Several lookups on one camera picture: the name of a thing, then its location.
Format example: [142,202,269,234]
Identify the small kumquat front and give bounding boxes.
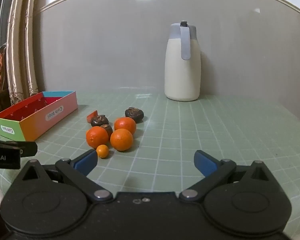
[96,145,109,159]

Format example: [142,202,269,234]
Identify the orange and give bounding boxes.
[114,117,136,134]
[110,128,134,152]
[86,126,109,149]

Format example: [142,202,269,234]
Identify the brown cup-shaped fruit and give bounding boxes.
[101,124,113,138]

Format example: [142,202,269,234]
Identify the red strawberry piece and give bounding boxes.
[87,110,98,124]

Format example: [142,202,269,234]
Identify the dark mangosteen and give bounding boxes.
[90,115,109,127]
[125,107,144,124]

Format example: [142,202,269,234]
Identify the colourful cardboard box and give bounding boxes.
[0,91,78,141]

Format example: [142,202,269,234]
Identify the beige satin curtain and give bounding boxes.
[6,0,38,105]

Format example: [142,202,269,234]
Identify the cream thermos jug grey lid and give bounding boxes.
[164,21,202,102]

